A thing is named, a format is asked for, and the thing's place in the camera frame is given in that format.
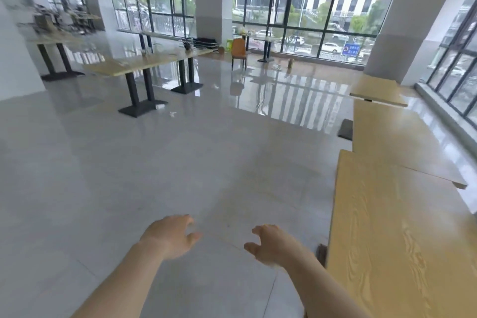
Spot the person's right forearm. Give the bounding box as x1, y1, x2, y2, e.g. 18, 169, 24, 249
281, 250, 370, 318

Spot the orange chair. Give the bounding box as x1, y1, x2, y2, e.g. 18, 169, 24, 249
230, 37, 252, 71

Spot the person's left hand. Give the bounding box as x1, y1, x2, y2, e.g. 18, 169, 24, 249
138, 214, 204, 262

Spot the person's right hand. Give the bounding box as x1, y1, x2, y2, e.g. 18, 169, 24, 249
244, 224, 320, 269

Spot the person's left forearm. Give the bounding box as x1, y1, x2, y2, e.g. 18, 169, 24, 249
71, 241, 167, 318

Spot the black framed window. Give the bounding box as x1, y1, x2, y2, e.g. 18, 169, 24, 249
105, 0, 197, 38
424, 0, 477, 130
233, 0, 406, 66

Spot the stack of black trays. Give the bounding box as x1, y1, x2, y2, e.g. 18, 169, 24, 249
193, 36, 220, 50

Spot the wooden table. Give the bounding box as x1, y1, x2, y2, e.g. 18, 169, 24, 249
83, 51, 179, 118
26, 32, 86, 82
349, 74, 409, 108
316, 149, 477, 318
337, 99, 469, 190
138, 30, 196, 51
234, 29, 278, 64
141, 45, 214, 95

